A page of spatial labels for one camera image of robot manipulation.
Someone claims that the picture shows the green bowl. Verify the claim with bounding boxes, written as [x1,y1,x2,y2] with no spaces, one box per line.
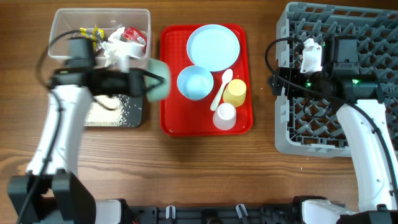
[145,58,171,102]

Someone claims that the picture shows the white tissue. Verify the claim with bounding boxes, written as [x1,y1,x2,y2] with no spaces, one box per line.
[101,27,145,73]

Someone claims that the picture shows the white rice grains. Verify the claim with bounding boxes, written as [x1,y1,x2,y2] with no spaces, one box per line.
[83,94,137,127]

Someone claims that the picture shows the red silver snack wrapper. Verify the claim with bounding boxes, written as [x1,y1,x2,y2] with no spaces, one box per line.
[123,27,147,53]

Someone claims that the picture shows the light blue bowl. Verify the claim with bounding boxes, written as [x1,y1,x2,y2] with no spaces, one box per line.
[177,65,214,101]

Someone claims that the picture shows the yellow snack wrapper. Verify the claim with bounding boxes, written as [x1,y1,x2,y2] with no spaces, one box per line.
[80,26,104,52]

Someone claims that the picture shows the large light blue plate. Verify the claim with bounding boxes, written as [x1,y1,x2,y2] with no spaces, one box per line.
[187,24,240,72]

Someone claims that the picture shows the yellow plastic cup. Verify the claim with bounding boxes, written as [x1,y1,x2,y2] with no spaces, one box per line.
[223,79,247,108]

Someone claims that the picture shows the white plastic spoon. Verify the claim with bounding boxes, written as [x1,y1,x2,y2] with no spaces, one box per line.
[210,68,233,111]

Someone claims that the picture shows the white plastic cup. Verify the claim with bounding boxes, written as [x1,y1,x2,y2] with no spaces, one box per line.
[213,103,236,131]

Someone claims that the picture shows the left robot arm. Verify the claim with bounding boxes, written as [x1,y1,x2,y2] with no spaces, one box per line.
[7,68,168,223]

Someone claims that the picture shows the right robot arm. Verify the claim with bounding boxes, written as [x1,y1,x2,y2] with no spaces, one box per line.
[269,36,397,223]

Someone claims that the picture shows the black waste tray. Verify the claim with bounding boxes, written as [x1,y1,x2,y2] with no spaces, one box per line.
[82,93,146,129]

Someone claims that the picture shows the clear plastic waste bin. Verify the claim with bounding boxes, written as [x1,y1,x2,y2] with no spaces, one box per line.
[48,8,151,68]

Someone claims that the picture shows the grey dishwasher rack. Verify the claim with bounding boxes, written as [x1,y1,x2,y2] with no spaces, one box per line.
[275,2,397,157]

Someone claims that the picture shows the red serving tray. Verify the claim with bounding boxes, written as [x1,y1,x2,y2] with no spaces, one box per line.
[159,24,254,137]

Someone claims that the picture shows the right black cable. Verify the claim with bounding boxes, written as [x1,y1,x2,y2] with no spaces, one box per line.
[264,36,398,187]

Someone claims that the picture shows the black cable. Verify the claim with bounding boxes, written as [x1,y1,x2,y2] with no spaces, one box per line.
[15,29,94,224]
[264,36,398,187]

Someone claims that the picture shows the left black cable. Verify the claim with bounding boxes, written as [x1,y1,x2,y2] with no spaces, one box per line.
[15,29,94,224]

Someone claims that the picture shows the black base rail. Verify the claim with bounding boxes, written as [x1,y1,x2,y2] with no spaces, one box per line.
[130,204,303,224]

